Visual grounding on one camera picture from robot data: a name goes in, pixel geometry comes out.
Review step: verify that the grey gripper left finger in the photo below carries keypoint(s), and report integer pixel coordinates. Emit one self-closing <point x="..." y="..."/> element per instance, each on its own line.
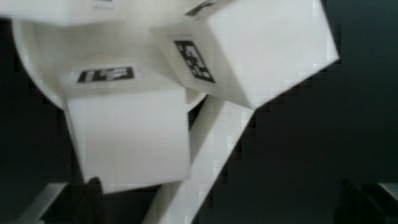
<point x="67" y="204"/>

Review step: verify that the white round stool seat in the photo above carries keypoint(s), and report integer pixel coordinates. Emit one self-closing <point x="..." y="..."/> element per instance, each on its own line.
<point x="46" y="53"/>

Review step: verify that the white stool leg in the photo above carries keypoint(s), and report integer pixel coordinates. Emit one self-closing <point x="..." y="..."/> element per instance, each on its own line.
<point x="80" y="12"/>
<point x="247" y="46"/>
<point x="126" y="115"/>

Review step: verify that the white right fence piece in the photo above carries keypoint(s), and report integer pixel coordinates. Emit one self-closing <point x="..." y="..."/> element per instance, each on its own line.
<point x="215" y="134"/>

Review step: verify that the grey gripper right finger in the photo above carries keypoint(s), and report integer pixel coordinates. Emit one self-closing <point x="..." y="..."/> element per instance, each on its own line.
<point x="367" y="203"/>

